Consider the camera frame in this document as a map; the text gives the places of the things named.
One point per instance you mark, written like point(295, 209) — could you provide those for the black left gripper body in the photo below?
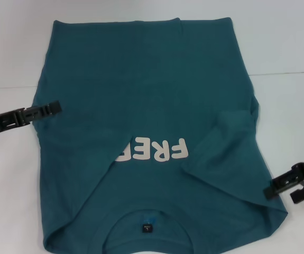
point(1, 123)

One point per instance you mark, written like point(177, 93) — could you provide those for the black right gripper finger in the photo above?
point(301, 195)
point(281, 185)

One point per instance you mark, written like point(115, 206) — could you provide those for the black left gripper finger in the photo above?
point(46, 109)

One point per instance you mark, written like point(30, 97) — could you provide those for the teal T-shirt with FREE print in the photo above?
point(146, 92)

